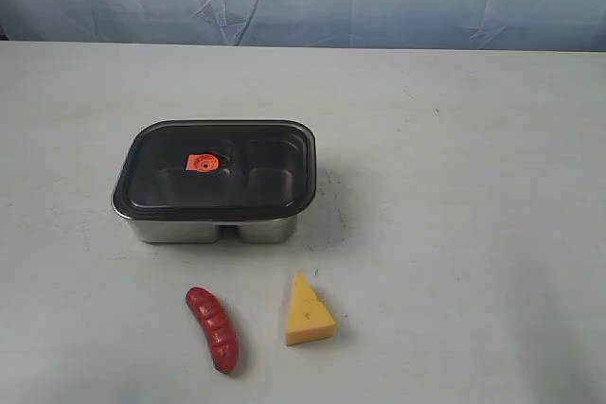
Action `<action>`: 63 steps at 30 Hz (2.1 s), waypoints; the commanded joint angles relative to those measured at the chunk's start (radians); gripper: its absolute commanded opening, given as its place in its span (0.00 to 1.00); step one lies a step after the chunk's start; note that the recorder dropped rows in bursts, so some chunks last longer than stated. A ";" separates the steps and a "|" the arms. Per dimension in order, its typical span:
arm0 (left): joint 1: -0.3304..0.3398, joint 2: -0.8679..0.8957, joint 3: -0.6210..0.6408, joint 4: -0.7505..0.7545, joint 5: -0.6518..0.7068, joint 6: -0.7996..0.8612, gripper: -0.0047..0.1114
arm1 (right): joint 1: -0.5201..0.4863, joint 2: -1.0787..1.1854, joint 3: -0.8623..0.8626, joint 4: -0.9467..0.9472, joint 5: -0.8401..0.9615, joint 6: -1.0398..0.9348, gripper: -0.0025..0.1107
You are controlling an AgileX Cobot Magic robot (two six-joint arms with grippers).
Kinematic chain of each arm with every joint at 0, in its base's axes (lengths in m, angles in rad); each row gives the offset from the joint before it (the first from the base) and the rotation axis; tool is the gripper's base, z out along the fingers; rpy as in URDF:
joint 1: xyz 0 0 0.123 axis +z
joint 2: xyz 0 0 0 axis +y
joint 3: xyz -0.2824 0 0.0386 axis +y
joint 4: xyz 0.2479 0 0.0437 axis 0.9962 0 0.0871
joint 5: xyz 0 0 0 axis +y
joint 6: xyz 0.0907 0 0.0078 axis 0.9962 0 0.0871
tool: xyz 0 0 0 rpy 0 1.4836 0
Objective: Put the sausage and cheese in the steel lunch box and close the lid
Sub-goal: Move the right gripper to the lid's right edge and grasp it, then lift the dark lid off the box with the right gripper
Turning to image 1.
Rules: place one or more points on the red toy sausage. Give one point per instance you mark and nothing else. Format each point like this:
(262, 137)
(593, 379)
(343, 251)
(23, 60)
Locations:
(220, 334)

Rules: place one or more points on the yellow toy cheese wedge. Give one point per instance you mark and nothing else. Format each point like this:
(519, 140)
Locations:
(308, 319)

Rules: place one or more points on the steel divided lunch box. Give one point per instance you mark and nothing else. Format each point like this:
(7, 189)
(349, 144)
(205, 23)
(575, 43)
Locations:
(189, 229)

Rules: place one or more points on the dark transparent lid orange seal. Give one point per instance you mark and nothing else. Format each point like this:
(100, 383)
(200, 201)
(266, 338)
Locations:
(265, 172)

